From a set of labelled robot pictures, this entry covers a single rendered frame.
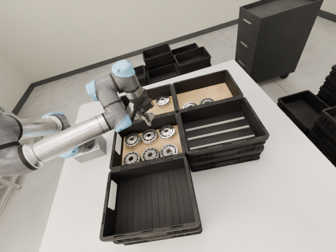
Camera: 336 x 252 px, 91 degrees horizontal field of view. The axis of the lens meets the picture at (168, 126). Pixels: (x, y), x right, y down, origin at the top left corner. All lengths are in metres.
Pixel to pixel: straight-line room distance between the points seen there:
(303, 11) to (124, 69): 1.99
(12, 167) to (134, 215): 0.51
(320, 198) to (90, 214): 1.18
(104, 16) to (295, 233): 3.90
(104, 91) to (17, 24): 3.83
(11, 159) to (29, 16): 3.73
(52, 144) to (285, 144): 1.14
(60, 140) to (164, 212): 0.52
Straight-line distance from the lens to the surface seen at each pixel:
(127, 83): 0.68
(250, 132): 1.01
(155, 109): 1.20
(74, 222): 1.21
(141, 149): 1.02
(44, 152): 0.69
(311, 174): 1.13
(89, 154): 1.29
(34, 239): 2.37
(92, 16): 3.95
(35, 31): 4.35
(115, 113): 0.65
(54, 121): 1.04
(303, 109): 2.04
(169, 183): 0.88
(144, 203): 0.88
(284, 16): 2.23
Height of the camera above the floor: 1.63
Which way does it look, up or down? 48 degrees down
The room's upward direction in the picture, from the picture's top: 19 degrees counter-clockwise
